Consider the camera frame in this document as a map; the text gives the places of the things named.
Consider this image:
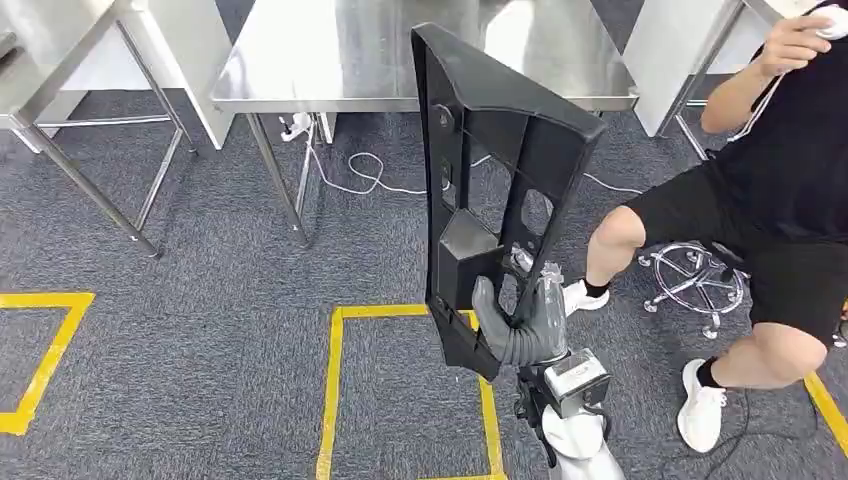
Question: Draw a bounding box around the black plastic plate bracket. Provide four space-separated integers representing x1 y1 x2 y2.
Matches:
409 22 607 384

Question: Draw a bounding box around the white handheld device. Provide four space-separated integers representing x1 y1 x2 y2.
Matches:
810 3 848 40

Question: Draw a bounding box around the white power plug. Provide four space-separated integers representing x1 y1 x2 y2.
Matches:
278 111 313 143

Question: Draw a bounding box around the yellow floor tape square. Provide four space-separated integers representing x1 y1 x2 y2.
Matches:
315 303 509 480
0 292 97 437

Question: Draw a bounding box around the stainless steel table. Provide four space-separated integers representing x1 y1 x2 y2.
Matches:
622 0 823 162
0 0 200 260
210 0 641 248

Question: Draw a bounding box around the chrome wheeled stool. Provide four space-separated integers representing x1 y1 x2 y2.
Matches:
637 241 754 341

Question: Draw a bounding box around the person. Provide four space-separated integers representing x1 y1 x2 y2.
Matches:
563 0 848 455

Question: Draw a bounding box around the person's hand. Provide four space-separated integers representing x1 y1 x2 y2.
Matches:
758 14 835 78

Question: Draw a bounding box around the yellow floor tape strip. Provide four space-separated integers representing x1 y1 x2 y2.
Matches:
802 370 848 460

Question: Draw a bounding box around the white floor cable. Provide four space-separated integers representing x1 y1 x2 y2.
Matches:
307 125 645 197

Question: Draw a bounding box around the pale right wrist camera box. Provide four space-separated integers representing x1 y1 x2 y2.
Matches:
543 349 612 420

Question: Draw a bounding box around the black floor cable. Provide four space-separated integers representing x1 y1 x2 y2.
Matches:
655 389 824 480

